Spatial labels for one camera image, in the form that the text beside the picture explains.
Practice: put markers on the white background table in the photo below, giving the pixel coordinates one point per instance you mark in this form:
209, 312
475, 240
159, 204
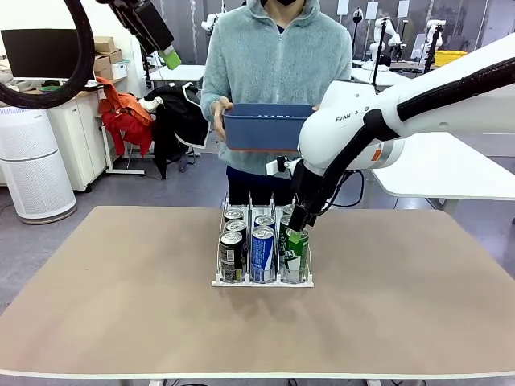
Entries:
386, 76
177, 73

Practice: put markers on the blue Pocari Sweat can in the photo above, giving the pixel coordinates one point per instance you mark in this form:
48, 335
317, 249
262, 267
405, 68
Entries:
262, 257
264, 220

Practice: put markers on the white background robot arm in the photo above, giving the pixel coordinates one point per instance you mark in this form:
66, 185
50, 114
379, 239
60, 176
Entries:
380, 30
432, 30
209, 22

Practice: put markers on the black Pepsi can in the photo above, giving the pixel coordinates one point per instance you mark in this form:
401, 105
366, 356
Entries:
235, 225
233, 214
230, 257

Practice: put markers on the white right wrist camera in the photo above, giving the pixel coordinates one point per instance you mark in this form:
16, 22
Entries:
275, 167

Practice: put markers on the person's right forearm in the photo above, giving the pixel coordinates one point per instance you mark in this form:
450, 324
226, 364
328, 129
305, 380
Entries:
209, 104

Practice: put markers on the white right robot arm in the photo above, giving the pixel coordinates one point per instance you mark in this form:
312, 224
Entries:
346, 132

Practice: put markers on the person's right hand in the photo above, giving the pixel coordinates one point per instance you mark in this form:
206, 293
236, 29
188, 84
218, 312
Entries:
220, 120

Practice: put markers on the black jacket white trim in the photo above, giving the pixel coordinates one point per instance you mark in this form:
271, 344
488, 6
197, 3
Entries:
177, 124

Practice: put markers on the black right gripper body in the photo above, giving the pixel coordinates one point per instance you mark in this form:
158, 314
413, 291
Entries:
301, 185

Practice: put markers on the brown cardboard box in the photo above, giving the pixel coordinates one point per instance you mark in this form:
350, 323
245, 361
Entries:
105, 74
114, 56
100, 63
102, 43

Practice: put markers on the black studio light stand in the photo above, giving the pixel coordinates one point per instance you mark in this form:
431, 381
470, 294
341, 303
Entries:
357, 16

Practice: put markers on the large white table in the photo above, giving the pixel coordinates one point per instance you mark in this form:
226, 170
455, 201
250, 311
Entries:
442, 173

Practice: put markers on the small white box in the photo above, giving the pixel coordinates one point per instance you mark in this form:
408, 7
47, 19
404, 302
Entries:
120, 71

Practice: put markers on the blue plastic basket orange trim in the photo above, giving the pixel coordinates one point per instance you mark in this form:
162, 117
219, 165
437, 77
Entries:
261, 128

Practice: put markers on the white cylindrical air purifier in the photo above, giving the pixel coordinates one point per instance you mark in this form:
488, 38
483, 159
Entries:
32, 169

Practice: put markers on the black computer monitor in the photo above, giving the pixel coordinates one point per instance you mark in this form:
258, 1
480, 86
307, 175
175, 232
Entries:
40, 52

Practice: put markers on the black tripod stand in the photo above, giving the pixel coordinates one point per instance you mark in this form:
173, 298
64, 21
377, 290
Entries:
430, 56

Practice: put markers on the yellow plastic crate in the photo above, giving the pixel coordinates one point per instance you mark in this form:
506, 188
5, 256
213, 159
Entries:
446, 56

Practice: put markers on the orange jacket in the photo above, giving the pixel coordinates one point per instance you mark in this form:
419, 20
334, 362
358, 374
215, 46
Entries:
124, 116

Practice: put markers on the white metal chair frame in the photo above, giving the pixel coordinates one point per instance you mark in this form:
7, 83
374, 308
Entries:
120, 172

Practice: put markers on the person in mint fleece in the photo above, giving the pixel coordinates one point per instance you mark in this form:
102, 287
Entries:
277, 60

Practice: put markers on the black face mask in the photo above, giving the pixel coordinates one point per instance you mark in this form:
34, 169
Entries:
283, 2

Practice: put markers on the white desk cabinet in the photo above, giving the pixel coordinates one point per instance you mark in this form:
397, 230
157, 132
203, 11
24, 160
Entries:
76, 136

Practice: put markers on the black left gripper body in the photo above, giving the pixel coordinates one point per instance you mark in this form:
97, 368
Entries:
155, 28

